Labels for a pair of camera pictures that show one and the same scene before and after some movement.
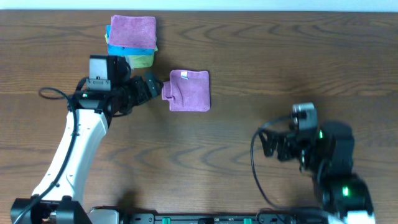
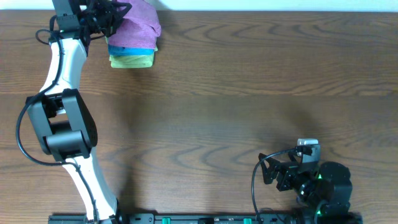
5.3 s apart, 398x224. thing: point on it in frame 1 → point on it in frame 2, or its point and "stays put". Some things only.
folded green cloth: (138, 61) stays put
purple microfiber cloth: (188, 90) → (140, 28)
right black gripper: (286, 139) → (288, 171)
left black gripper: (150, 87) → (101, 17)
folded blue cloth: (127, 50) stays put
